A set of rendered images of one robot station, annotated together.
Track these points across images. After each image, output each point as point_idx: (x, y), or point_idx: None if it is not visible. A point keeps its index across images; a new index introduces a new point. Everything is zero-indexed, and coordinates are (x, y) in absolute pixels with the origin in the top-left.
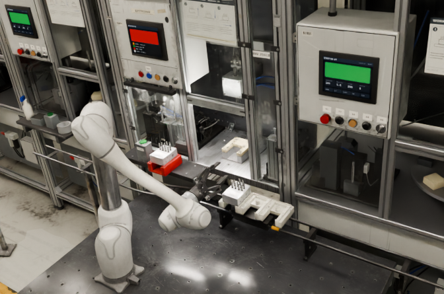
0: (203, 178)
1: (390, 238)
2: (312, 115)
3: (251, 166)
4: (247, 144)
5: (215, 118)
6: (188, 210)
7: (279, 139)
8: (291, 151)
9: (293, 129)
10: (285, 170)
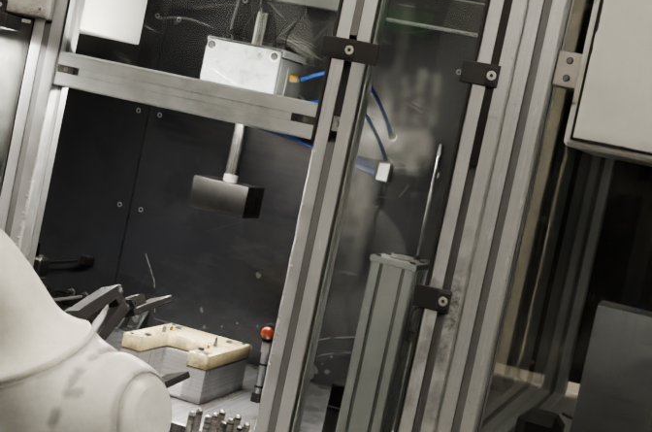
0: (94, 330)
1: None
2: (640, 120)
3: (273, 382)
4: (225, 344)
5: (75, 287)
6: (67, 346)
7: (445, 242)
8: (491, 301)
9: (526, 194)
10: (440, 393)
